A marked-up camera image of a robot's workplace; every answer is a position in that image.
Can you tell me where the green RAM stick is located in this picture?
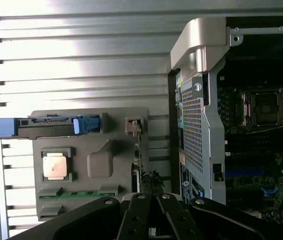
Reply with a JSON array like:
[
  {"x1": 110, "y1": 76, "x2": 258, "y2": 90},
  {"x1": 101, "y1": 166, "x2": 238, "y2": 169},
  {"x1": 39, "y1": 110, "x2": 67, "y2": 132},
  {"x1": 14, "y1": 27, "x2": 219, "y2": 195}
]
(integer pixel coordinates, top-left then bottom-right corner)
[{"x1": 38, "y1": 190, "x2": 119, "y2": 200}]

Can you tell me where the grey parts rack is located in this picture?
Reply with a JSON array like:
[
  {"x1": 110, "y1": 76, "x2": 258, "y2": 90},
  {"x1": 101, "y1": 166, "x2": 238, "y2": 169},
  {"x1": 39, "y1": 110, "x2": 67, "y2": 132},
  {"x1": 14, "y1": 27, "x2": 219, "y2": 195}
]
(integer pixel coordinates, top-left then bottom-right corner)
[{"x1": 27, "y1": 107, "x2": 150, "y2": 223}]

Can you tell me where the silver CPU chip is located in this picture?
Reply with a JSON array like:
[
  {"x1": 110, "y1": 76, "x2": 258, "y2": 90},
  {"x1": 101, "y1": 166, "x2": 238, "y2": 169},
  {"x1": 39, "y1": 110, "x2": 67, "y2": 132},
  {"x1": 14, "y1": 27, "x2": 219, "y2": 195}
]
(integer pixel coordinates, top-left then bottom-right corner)
[{"x1": 42, "y1": 155, "x2": 69, "y2": 180}]

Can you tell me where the graphics card with dark heatsink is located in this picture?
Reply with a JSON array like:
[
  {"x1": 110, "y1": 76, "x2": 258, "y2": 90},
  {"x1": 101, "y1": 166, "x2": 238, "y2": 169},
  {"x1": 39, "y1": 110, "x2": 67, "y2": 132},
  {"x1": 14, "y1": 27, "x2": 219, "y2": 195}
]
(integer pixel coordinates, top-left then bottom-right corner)
[{"x1": 130, "y1": 119, "x2": 166, "y2": 197}]

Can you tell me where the dark green motherboard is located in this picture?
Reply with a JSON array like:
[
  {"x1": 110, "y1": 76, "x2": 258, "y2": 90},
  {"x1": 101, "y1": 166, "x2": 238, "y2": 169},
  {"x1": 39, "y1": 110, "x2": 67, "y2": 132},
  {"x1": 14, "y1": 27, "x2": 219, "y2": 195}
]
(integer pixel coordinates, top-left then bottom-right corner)
[{"x1": 216, "y1": 72, "x2": 283, "y2": 226}]

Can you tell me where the open grey PC case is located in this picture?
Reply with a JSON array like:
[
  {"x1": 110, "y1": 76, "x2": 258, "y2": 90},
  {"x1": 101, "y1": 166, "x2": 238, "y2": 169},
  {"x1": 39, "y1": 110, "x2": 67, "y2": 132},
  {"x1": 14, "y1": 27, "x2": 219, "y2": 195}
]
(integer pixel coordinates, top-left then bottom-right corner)
[{"x1": 167, "y1": 16, "x2": 283, "y2": 227}]

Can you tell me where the disk drive with blue caddy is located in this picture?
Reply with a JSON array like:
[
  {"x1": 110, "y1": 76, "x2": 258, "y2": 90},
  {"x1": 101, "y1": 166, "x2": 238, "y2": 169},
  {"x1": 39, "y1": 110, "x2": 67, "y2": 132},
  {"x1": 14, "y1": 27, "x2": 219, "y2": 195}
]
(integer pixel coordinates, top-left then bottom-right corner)
[{"x1": 0, "y1": 113, "x2": 100, "y2": 140}]

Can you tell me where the CPU socket with metal frame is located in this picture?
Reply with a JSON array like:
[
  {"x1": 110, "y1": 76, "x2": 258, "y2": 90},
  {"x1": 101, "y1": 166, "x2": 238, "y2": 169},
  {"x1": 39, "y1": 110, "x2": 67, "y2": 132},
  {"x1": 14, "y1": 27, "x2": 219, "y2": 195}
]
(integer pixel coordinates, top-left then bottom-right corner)
[{"x1": 238, "y1": 87, "x2": 283, "y2": 129}]

